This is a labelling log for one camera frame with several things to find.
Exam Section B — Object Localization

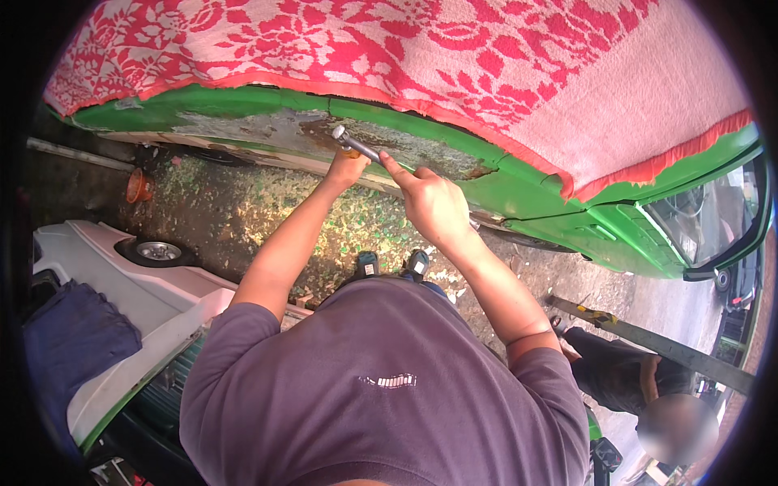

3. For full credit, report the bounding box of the person's left hand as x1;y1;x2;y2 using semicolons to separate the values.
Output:
325;149;372;191

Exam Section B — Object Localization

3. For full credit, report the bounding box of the person's right hand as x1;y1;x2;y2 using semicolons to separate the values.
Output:
378;151;479;250

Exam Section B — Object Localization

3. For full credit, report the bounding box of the metal scraper tool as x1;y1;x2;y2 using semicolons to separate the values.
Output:
331;124;482;232

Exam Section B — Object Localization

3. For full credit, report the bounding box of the red white floral blanket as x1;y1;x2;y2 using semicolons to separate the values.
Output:
43;0;754;204

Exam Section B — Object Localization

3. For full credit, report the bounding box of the green car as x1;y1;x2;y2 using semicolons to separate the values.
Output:
45;84;774;283

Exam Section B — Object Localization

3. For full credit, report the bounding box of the orange flower pot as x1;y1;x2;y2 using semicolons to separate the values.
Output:
126;168;154;204

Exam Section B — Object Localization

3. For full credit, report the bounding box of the person's body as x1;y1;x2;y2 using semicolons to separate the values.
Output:
179;273;590;486

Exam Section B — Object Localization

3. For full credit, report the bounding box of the white vehicle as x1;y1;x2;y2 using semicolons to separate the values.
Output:
30;219;314;447

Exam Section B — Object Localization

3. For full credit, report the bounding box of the grey metal pipe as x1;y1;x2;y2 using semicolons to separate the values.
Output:
26;137;136;173

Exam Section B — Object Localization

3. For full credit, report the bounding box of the blue cloth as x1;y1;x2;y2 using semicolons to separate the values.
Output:
23;279;143;426

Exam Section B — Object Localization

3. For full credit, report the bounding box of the long grey metal beam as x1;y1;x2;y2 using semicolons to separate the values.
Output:
545;294;756;397

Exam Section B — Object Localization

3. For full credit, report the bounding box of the black side mirror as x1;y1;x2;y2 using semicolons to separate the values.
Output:
590;436;624;473

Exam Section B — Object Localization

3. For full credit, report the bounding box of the dark car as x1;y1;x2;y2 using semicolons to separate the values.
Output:
714;246;763;311

